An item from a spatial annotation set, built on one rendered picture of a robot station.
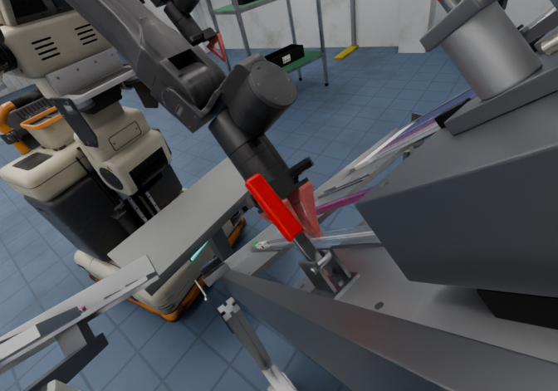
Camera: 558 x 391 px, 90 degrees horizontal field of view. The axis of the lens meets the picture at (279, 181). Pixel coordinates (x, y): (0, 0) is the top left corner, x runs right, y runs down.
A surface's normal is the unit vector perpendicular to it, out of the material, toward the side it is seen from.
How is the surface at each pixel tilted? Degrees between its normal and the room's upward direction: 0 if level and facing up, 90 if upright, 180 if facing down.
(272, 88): 49
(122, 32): 82
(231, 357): 0
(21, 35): 98
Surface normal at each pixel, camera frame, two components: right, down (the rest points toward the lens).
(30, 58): 0.89, 0.26
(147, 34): 0.52, -0.40
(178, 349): -0.20, -0.76
